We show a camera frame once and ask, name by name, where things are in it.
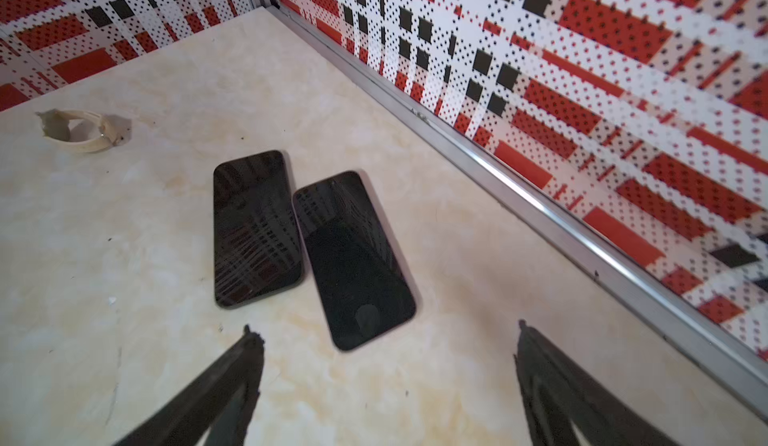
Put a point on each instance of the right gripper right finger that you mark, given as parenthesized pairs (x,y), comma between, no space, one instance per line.
(564,404)

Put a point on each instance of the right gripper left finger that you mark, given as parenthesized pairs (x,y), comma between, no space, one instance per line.
(217,407)

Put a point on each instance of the black phone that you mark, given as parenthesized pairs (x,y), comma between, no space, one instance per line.
(257,249)
(360,282)

